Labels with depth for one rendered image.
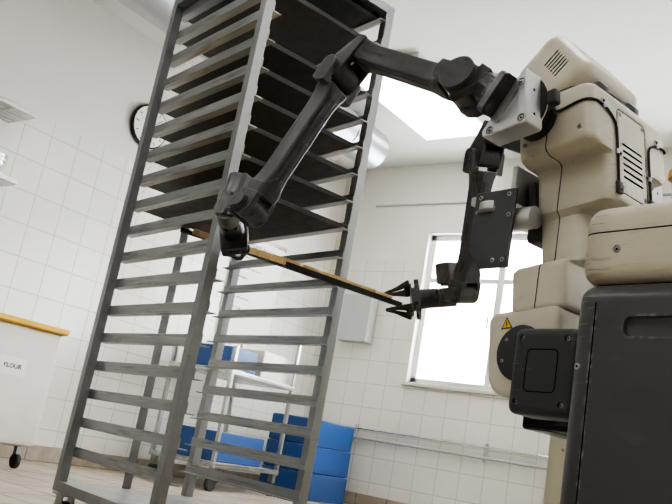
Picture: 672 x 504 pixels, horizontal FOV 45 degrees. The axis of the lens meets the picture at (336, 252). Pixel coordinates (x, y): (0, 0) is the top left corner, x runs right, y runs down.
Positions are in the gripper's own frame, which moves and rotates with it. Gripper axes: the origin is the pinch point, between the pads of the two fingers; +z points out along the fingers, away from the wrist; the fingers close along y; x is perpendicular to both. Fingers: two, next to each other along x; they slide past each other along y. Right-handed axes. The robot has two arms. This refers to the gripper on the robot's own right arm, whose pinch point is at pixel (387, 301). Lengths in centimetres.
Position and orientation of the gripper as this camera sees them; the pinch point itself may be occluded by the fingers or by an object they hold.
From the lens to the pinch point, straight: 235.7
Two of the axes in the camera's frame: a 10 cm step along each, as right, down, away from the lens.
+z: -10.0, 0.7, 0.4
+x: -0.7, -5.3, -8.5
